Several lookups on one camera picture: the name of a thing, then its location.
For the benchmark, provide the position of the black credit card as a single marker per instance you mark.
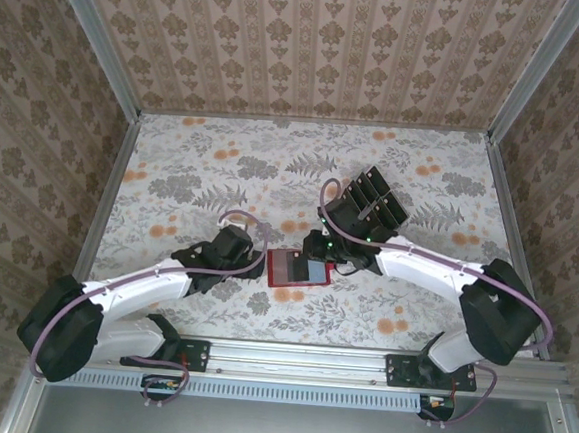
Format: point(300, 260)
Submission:
point(354, 195)
point(396, 209)
point(378, 179)
point(296, 269)
point(367, 188)
point(386, 216)

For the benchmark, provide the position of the aluminium frame post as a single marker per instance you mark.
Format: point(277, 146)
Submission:
point(98, 41)
point(538, 70)

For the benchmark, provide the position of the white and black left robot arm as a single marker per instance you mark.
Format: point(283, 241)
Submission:
point(138, 290)

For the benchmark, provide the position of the small black connector board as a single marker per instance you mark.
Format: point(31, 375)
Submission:
point(161, 383)
point(437, 405)

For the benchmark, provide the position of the aluminium table edge rail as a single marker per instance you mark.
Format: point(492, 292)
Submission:
point(515, 244)
point(110, 187)

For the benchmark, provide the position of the floral patterned table cover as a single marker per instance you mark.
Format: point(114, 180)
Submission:
point(200, 144)

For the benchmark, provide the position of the red leather card holder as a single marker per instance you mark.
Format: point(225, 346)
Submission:
point(277, 271)

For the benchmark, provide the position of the long aluminium base rail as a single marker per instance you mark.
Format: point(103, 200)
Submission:
point(298, 360)

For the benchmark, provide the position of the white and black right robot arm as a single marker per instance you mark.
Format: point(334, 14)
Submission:
point(416, 266)

